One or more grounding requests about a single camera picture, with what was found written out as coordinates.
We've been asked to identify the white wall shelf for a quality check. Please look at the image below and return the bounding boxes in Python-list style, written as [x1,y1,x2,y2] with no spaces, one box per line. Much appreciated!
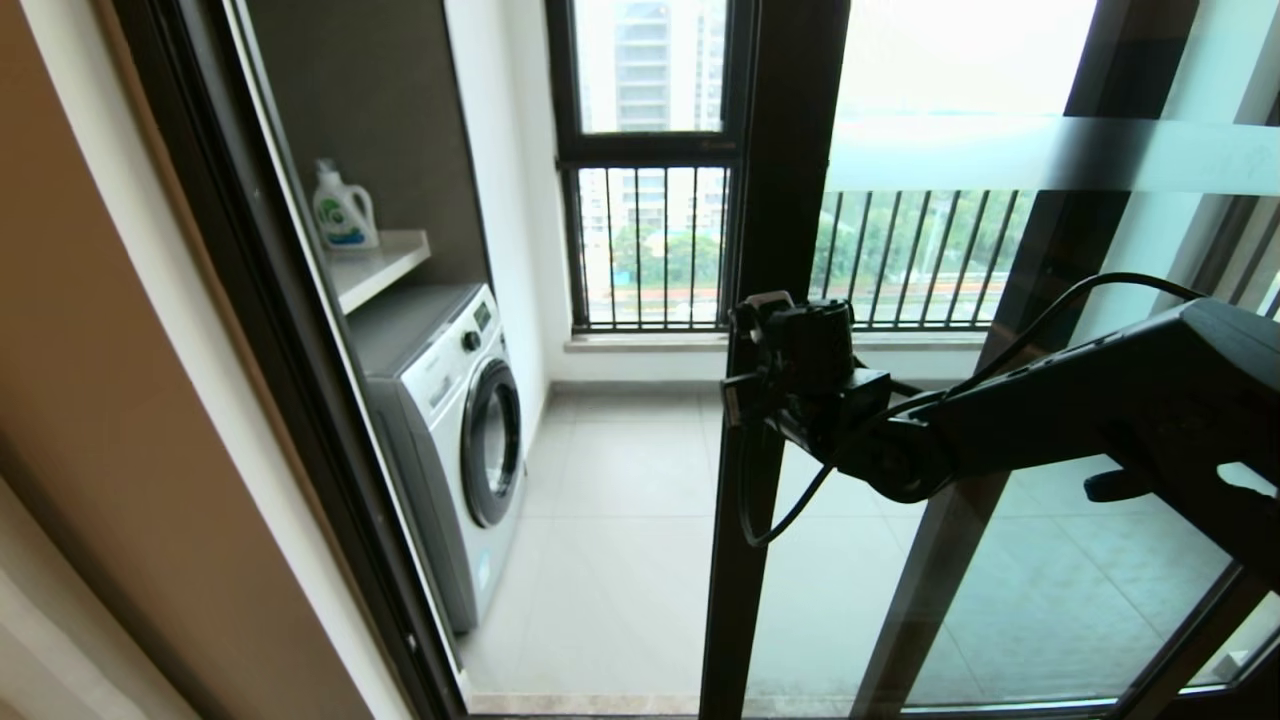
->
[330,230,433,315]

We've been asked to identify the dark-framed fixed glass door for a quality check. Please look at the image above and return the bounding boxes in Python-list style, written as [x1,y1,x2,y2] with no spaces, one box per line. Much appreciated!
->
[850,0,1280,720]

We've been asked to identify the long black balcony railing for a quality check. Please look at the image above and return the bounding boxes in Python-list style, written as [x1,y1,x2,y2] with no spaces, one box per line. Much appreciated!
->
[565,160,1031,333]

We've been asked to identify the long grey stone sill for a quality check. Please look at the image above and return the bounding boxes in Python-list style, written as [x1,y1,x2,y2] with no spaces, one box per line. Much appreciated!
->
[563,330,987,355]

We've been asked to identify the grey high-rise building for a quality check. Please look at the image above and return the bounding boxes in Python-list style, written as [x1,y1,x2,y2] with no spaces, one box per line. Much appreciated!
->
[598,0,728,133]

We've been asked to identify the white front-load washing machine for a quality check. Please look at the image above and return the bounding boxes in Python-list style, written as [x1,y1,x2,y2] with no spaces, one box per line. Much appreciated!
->
[350,282,528,635]

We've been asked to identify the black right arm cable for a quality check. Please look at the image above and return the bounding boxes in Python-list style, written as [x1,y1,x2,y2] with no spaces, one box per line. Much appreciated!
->
[735,270,1213,549]

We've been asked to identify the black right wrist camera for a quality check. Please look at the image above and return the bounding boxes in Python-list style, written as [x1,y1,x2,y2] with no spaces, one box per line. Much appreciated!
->
[728,290,858,375]

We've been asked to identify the black window frame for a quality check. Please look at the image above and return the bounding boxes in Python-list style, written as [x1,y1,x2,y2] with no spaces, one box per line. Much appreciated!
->
[545,0,761,333]

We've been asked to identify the dark-framed sliding glass door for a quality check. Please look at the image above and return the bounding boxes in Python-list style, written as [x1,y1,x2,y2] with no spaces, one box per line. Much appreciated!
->
[698,0,1280,720]

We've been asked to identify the white laundry detergent bottle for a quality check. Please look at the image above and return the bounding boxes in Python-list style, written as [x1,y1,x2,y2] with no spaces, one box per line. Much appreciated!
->
[312,157,381,251]

